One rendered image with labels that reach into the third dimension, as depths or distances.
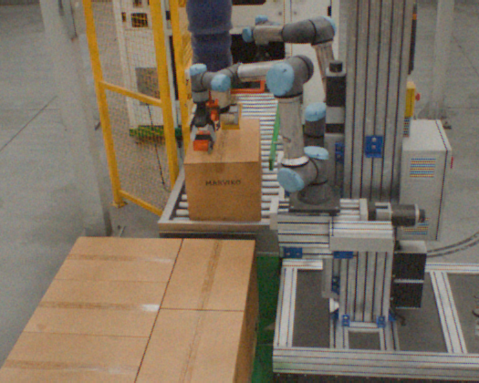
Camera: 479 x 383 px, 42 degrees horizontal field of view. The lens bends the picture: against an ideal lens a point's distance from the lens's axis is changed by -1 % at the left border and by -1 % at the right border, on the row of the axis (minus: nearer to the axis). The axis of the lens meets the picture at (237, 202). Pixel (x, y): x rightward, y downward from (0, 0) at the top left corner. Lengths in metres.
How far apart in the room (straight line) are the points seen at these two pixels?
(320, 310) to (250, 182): 0.78
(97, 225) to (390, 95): 2.48
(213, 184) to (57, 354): 1.22
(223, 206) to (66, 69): 1.35
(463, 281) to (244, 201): 1.32
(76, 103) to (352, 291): 2.08
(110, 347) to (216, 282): 0.63
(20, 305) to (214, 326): 1.65
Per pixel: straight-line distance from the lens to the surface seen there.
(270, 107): 5.20
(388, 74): 2.75
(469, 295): 3.70
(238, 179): 3.39
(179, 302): 3.04
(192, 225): 3.50
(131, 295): 3.13
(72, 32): 3.95
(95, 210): 4.47
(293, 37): 3.16
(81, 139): 4.24
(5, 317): 4.12
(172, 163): 4.20
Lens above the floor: 2.42
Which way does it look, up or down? 30 degrees down
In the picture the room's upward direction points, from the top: 4 degrees counter-clockwise
